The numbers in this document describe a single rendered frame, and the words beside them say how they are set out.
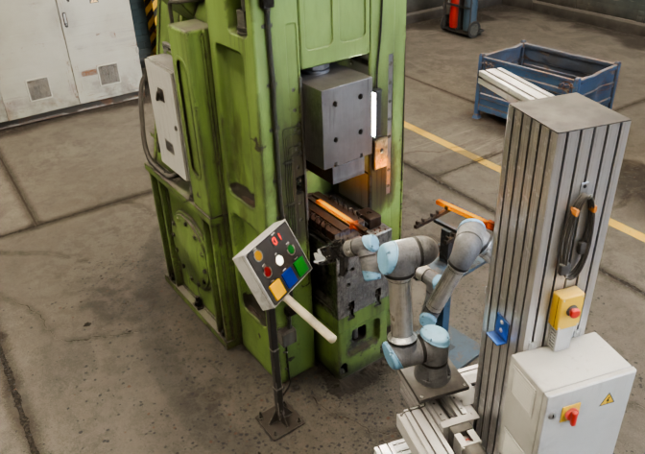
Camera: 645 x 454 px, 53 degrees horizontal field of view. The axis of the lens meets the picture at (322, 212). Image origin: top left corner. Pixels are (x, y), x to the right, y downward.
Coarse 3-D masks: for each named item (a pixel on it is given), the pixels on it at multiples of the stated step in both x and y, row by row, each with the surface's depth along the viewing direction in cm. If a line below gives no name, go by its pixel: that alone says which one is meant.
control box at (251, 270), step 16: (256, 240) 294; (272, 240) 295; (288, 240) 304; (240, 256) 282; (272, 256) 293; (288, 256) 301; (304, 256) 309; (240, 272) 287; (256, 272) 284; (272, 272) 290; (256, 288) 286; (272, 304) 286
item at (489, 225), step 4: (440, 200) 370; (440, 204) 369; (444, 204) 366; (448, 204) 365; (452, 204) 365; (448, 208) 365; (452, 208) 363; (456, 208) 361; (460, 208) 361; (456, 212) 361; (460, 212) 359; (464, 212) 358; (468, 212) 357; (464, 216) 358; (468, 216) 355; (472, 216) 354; (476, 216) 354; (480, 220) 350; (484, 220) 350; (484, 224) 349; (488, 224) 347; (492, 224) 344; (488, 228) 348; (492, 228) 346
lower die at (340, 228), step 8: (320, 192) 371; (312, 200) 362; (328, 200) 363; (312, 208) 356; (320, 208) 355; (336, 208) 353; (344, 208) 354; (312, 216) 350; (320, 216) 349; (328, 216) 348; (336, 216) 346; (352, 216) 347; (312, 224) 349; (336, 224) 341; (344, 224) 340; (360, 224) 342; (328, 232) 338; (336, 232) 335; (344, 232) 337; (352, 232) 341
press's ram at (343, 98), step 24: (336, 72) 314; (360, 72) 312; (312, 96) 299; (336, 96) 298; (360, 96) 307; (312, 120) 306; (336, 120) 304; (360, 120) 313; (312, 144) 313; (336, 144) 310; (360, 144) 319
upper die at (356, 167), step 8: (352, 160) 320; (360, 160) 323; (312, 168) 330; (320, 168) 324; (336, 168) 316; (344, 168) 319; (352, 168) 322; (360, 168) 326; (320, 176) 326; (328, 176) 319; (336, 176) 318; (344, 176) 321; (352, 176) 325
